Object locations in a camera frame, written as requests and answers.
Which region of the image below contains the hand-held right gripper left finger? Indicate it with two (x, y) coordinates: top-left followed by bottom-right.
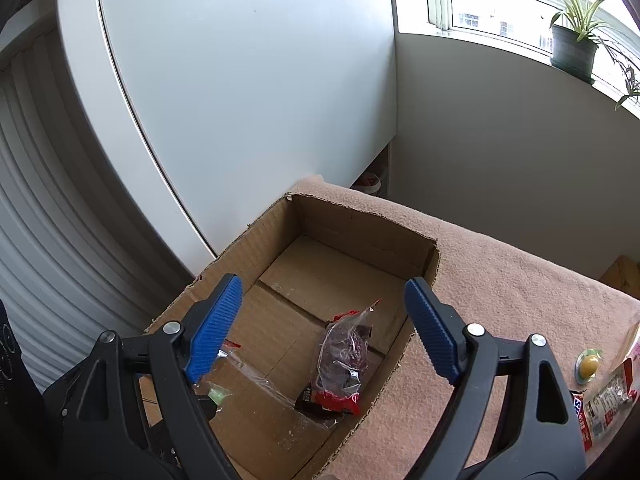
(65, 273), (243, 480)

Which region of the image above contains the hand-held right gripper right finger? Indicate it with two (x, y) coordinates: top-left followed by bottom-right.
(404, 277), (587, 480)

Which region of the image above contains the clear bag of red snacks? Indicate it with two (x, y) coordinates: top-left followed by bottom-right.
(310, 300), (381, 417)

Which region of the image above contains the brown cardboard box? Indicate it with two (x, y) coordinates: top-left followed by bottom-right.
(144, 192), (441, 480)

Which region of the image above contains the red and white pouch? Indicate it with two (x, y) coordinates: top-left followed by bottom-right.
(582, 360), (640, 446)

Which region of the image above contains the green jelly cup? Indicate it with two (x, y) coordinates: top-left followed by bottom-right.
(205, 382), (232, 408)

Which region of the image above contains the black snack bar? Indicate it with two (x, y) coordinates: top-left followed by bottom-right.
(295, 385), (341, 418)

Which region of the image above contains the yellow jelly cup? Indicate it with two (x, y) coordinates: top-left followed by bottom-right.
(574, 349), (603, 386)

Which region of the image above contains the shoe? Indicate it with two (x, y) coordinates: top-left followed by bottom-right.
(350, 171), (383, 195)

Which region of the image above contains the brown chocolate bar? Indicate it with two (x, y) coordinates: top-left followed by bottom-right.
(570, 389), (593, 453)

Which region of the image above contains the white ribbed panel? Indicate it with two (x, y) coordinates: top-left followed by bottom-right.
(0, 25), (196, 396)

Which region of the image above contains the small cardboard carton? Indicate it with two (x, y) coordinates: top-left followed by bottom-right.
(597, 255), (640, 301)

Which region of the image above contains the white cabinet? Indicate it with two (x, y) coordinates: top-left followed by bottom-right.
(56, 0), (398, 278)

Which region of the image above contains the potted green plant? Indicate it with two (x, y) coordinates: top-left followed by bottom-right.
(547, 0), (640, 111)

